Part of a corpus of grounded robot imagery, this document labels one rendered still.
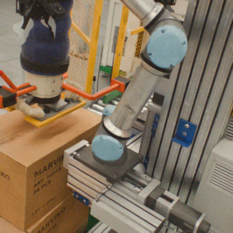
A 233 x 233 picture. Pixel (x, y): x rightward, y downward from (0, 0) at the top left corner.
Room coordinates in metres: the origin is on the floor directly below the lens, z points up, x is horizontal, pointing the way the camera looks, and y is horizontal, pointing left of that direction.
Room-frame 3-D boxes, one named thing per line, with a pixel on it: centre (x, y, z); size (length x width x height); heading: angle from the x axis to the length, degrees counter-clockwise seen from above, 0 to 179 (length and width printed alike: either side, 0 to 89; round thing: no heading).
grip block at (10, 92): (1.31, 0.51, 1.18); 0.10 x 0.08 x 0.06; 62
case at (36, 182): (1.52, 0.39, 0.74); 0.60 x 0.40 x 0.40; 152
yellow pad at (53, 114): (1.49, 0.31, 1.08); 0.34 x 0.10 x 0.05; 152
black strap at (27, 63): (1.53, 0.39, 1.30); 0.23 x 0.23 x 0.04
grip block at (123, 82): (1.67, 0.02, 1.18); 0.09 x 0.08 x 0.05; 62
